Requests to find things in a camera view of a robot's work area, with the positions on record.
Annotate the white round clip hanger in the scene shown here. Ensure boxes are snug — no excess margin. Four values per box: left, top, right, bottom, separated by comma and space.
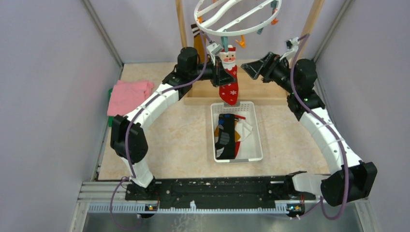
193, 0, 283, 37

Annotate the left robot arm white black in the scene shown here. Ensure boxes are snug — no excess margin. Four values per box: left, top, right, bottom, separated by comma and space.
110, 43, 234, 200

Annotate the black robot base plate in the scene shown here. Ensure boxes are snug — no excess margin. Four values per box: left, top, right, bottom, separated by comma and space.
125, 176, 316, 210

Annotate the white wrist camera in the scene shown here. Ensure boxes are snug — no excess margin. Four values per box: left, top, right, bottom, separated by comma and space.
280, 37, 302, 61
206, 42, 223, 65

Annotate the aluminium rail frame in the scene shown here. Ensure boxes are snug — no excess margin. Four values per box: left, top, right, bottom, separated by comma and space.
70, 176, 381, 232

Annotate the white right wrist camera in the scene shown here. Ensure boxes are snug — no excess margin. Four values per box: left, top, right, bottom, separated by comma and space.
280, 37, 302, 61

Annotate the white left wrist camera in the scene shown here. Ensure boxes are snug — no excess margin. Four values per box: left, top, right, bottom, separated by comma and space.
206, 42, 223, 65

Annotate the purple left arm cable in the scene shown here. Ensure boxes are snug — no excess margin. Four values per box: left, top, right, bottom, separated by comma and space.
109, 30, 214, 232

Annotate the black sock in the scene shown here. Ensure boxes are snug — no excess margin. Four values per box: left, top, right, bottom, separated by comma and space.
215, 114, 235, 160

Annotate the pink folded towel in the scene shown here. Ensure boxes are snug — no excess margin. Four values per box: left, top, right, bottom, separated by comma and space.
107, 80, 154, 116

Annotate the red sock white cuff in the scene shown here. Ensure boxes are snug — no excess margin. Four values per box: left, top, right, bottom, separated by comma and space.
234, 115, 246, 159

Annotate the mustard yellow sock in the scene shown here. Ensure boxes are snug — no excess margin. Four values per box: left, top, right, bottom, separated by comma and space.
214, 125, 241, 142
191, 23, 204, 63

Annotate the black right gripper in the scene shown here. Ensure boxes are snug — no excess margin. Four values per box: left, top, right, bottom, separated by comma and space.
241, 52, 297, 94

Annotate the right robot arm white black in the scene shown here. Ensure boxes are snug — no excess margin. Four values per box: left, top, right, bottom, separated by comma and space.
241, 52, 378, 206

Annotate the white plastic basket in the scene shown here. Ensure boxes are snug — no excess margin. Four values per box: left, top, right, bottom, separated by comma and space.
211, 101, 264, 163

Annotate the teal plastic clothes clip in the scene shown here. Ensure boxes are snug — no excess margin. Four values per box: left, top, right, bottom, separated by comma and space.
221, 36, 229, 52

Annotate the green folded towel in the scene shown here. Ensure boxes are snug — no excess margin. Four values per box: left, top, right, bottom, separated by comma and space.
108, 88, 114, 128

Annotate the wooden hanger stand frame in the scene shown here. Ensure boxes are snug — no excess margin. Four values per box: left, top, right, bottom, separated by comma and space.
183, 0, 325, 105

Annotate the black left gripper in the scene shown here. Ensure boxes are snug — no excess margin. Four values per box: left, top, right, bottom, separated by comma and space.
189, 55, 236, 87

